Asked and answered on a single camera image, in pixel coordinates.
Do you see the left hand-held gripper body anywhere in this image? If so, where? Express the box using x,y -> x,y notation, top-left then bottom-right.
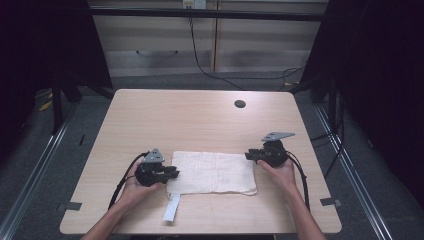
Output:
134,148 -> 168,188

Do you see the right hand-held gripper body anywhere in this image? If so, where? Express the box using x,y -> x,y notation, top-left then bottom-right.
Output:
255,131 -> 296,168

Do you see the white cotton cloth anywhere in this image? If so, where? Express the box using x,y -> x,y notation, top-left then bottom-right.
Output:
166,150 -> 258,197

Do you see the person's right hand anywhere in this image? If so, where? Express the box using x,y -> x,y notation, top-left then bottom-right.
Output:
257,158 -> 298,195

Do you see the person's left hand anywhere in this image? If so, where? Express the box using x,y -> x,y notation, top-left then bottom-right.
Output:
120,161 -> 165,205

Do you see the white paper tag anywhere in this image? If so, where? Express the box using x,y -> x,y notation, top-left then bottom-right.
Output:
162,192 -> 182,223

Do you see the grey tape piece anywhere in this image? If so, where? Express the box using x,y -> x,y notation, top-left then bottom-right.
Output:
55,201 -> 83,212
319,196 -> 343,208

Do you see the black metal stand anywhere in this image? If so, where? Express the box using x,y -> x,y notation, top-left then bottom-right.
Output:
50,84 -> 65,135

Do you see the black curtain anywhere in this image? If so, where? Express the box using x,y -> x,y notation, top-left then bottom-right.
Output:
299,0 -> 424,209
0,0 -> 114,164

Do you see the black horizontal bar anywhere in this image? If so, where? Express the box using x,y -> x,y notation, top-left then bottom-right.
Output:
89,7 -> 327,23

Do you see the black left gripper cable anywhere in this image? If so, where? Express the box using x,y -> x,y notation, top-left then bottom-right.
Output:
107,151 -> 150,211

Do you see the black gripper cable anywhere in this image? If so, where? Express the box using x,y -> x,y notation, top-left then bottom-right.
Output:
107,151 -> 150,211
285,150 -> 311,212

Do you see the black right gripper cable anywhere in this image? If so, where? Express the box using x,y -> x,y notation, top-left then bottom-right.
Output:
285,150 -> 311,212

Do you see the black floor cable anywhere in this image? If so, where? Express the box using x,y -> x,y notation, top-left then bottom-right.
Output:
309,96 -> 348,180

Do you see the metal floor rail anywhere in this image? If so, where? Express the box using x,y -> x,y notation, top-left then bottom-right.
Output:
314,104 -> 396,240
0,108 -> 78,240

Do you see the black wall cable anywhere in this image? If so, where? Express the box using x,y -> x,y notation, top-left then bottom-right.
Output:
188,15 -> 306,92

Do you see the white wall outlet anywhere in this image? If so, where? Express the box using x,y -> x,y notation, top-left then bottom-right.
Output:
182,0 -> 208,10

